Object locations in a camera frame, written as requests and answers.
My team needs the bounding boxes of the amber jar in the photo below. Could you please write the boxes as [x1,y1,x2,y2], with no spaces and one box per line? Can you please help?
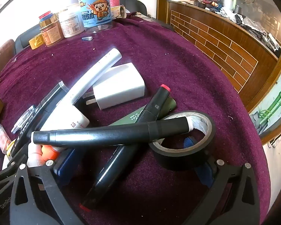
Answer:
[40,20,64,47]

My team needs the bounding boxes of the white charger plug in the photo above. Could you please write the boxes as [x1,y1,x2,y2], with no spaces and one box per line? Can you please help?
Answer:
[82,62,147,110]

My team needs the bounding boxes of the pile of cables and tools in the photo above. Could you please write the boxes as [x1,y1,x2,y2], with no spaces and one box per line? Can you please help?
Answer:
[194,0,281,51]

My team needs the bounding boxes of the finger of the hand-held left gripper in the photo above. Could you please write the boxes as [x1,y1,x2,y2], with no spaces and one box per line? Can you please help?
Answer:
[0,155,28,185]

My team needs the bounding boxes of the purple tablecloth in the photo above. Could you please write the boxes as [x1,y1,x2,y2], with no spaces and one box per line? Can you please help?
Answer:
[0,16,272,225]

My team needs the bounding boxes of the patterned paper roll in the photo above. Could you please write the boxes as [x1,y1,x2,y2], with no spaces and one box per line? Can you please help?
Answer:
[111,5,127,20]

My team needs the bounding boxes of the black marker white end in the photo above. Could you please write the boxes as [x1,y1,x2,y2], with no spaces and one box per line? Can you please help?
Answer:
[31,116,195,149]

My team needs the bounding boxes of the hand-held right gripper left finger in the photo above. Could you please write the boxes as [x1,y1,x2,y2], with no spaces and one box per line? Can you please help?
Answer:
[10,148,85,225]

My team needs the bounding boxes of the black chair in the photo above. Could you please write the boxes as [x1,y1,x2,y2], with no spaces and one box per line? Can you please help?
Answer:
[119,0,175,31]

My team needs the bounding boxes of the black tape roll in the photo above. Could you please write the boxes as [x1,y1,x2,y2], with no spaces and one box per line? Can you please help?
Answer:
[149,110,216,171]

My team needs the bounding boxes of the white slim stick device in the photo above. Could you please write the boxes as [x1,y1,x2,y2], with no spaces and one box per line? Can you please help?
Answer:
[66,48,123,105]

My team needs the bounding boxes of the black pen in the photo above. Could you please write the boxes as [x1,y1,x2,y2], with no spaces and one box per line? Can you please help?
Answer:
[11,81,67,134]

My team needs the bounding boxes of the wooden brick pattern counter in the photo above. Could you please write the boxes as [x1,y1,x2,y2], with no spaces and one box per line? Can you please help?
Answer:
[156,0,281,113]

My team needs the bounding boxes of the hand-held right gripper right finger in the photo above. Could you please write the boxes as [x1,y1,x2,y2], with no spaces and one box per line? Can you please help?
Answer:
[194,160,261,225]

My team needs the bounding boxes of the white bottle orange cap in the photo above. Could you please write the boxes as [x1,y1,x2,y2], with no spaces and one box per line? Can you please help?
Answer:
[26,143,59,167]

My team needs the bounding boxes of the white cup green straw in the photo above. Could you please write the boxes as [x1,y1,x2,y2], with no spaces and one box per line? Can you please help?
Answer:
[223,0,237,12]

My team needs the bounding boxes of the clear jar cartoon label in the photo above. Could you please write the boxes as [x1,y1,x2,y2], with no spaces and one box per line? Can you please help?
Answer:
[80,0,113,35]

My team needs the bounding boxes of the black marker red ends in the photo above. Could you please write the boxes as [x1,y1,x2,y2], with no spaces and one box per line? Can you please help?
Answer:
[79,84,171,211]

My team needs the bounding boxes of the red lid jar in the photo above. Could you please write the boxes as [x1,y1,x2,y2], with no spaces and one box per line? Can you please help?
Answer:
[39,11,52,21]

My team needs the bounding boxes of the brown chair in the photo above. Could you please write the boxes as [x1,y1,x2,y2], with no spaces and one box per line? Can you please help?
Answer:
[0,39,16,81]

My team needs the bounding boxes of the white plastic bottle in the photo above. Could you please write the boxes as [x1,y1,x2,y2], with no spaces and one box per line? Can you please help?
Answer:
[58,5,85,38]

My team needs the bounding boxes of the bamboo wall mural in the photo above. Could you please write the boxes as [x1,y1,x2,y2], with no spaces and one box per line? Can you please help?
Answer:
[249,74,281,138]

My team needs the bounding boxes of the small yellow container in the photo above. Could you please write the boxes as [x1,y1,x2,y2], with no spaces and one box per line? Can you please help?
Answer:
[28,34,46,50]

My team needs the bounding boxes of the green utility knife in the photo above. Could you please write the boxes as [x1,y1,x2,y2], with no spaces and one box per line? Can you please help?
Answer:
[108,97,178,127]

